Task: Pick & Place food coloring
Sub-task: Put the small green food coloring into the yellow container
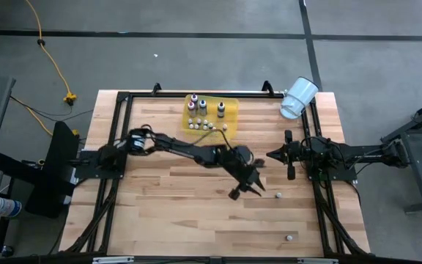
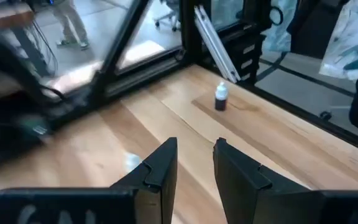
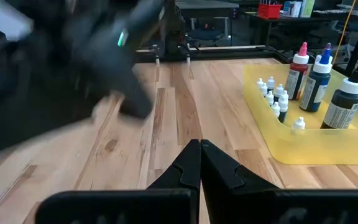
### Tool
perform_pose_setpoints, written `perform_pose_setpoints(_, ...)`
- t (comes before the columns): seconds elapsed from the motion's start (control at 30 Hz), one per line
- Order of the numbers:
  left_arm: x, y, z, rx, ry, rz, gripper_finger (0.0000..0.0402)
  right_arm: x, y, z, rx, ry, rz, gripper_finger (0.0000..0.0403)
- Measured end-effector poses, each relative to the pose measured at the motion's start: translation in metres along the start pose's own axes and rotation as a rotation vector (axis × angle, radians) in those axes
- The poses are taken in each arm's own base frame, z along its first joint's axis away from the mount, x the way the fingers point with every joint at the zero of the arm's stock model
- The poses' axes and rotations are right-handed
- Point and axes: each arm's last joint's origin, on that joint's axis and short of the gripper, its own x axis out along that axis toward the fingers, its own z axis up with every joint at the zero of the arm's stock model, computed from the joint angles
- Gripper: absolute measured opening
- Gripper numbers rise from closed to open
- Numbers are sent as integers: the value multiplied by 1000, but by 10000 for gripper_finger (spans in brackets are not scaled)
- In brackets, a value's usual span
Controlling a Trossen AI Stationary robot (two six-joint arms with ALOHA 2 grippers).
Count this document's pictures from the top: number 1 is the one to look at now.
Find yellow extension cord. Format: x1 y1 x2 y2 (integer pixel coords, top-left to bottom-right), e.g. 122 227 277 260
25 0 78 106
20 104 81 137

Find black metal table frame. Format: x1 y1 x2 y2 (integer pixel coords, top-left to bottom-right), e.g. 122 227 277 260
64 82 368 257

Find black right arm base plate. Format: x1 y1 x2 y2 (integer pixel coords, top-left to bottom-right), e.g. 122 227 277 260
305 161 358 182

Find yellow translucent plastic bin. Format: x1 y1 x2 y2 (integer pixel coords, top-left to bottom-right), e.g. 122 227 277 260
180 94 240 141

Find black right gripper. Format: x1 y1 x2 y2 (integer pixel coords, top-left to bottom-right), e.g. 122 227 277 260
266 129 308 181

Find white paper cup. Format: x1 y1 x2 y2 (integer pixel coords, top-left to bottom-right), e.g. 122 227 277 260
0 197 23 219

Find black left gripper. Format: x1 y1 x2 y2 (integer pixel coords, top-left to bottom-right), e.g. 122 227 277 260
216 144 267 201

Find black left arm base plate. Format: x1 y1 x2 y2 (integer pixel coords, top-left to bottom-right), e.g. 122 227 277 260
74 150 128 180

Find silver aluminium extrusion bar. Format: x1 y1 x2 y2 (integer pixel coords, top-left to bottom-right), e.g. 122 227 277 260
92 256 135 264
297 257 340 264

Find dark grey metal workstation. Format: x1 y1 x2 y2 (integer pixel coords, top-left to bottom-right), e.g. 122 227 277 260
380 93 422 214

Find black floor cable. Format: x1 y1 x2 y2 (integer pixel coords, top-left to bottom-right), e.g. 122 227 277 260
9 95 95 122

